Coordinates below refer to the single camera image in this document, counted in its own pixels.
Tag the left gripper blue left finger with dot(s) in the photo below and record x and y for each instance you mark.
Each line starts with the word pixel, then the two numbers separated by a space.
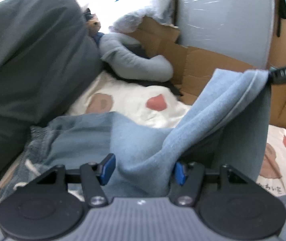
pixel 51 188

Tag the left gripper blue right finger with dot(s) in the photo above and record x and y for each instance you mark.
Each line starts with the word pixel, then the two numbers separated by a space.
pixel 192 178

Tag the blue denim pants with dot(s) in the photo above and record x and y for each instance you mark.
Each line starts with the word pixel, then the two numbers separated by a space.
pixel 228 123

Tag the cream bear print bedsheet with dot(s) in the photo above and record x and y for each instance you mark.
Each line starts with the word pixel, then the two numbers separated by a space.
pixel 156 107

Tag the brown cardboard sheet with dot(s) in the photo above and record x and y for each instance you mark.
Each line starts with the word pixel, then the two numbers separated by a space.
pixel 194 68

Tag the grey neck pillow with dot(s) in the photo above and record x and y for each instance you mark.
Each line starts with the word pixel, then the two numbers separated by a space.
pixel 114 50

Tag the dark grey pillow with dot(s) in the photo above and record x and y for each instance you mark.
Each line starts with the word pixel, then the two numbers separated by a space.
pixel 47 60

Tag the white plastic-wrapped pillow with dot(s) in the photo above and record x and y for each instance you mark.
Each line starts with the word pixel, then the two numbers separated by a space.
pixel 127 15

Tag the small teddy bear toy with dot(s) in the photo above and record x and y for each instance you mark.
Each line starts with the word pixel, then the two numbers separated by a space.
pixel 93 25

